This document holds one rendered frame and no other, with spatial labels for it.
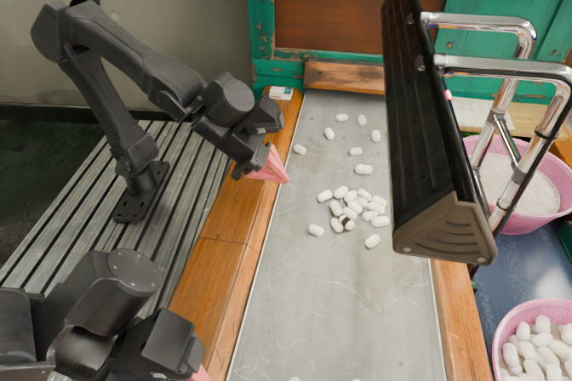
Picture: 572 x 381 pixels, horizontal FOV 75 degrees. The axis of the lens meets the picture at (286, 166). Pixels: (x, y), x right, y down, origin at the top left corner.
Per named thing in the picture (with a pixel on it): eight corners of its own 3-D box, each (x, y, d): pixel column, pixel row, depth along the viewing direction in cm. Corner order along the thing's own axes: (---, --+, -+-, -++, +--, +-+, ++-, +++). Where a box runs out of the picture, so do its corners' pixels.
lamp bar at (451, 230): (391, 256, 31) (409, 195, 26) (380, 12, 78) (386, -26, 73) (492, 270, 30) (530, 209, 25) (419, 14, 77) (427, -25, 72)
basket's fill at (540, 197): (453, 229, 79) (461, 211, 76) (439, 162, 96) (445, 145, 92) (567, 243, 76) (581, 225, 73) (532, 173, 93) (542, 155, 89)
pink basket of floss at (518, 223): (513, 269, 73) (534, 237, 67) (411, 188, 90) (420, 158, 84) (584, 213, 84) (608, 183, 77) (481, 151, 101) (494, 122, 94)
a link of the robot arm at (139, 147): (163, 157, 84) (80, 9, 67) (142, 175, 79) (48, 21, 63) (145, 157, 87) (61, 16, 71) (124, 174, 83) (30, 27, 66)
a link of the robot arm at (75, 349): (141, 311, 40) (82, 281, 38) (129, 351, 35) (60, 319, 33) (105, 355, 41) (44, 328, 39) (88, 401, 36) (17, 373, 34)
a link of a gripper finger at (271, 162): (302, 157, 73) (266, 127, 70) (297, 182, 68) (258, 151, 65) (280, 173, 77) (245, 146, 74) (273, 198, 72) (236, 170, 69)
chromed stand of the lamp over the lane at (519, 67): (364, 285, 70) (420, 61, 41) (366, 207, 85) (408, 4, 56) (471, 301, 68) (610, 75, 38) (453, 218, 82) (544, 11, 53)
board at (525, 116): (424, 127, 94) (426, 123, 93) (419, 97, 105) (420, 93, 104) (566, 141, 89) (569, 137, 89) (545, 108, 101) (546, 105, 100)
